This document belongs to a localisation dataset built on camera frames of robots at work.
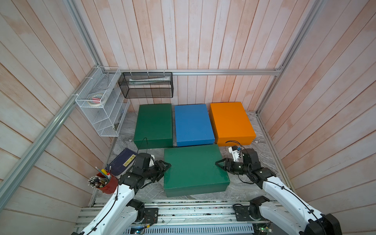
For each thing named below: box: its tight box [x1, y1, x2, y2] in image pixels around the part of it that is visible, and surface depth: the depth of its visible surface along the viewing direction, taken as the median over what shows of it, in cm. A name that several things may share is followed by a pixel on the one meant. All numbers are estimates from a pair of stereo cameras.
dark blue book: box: [105, 147, 138, 177], surface depth 95 cm
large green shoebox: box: [163, 143, 231, 198], surface depth 76 cm
